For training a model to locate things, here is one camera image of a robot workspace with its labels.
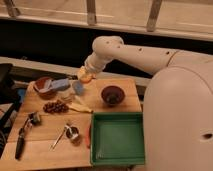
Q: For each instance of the small metal measuring cup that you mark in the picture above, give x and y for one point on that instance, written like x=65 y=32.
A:
x=71 y=132

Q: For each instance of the orange carrot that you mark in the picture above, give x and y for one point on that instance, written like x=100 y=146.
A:
x=88 y=137

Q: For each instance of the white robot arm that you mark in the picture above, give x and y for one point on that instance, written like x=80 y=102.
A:
x=109 y=48

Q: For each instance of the pale crumpled cloth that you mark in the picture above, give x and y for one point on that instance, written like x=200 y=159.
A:
x=67 y=95

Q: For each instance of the bunch of dark grapes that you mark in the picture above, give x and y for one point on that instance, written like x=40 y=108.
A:
x=55 y=107

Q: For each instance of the brown red bowl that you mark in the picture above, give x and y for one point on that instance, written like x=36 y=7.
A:
x=43 y=87

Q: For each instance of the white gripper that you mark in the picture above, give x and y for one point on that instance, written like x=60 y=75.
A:
x=93 y=64

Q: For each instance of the dark maroon bowl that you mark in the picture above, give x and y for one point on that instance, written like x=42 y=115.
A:
x=112 y=95

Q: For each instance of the black chair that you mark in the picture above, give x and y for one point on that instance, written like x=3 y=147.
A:
x=7 y=95

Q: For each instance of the yellow banana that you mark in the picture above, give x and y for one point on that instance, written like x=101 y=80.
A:
x=79 y=105

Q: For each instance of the green plastic tray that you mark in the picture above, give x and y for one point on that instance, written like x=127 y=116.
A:
x=117 y=139

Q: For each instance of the orange apple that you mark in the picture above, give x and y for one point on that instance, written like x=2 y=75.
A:
x=88 y=78

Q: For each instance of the blue plastic cup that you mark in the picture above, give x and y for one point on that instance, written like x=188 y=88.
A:
x=78 y=87

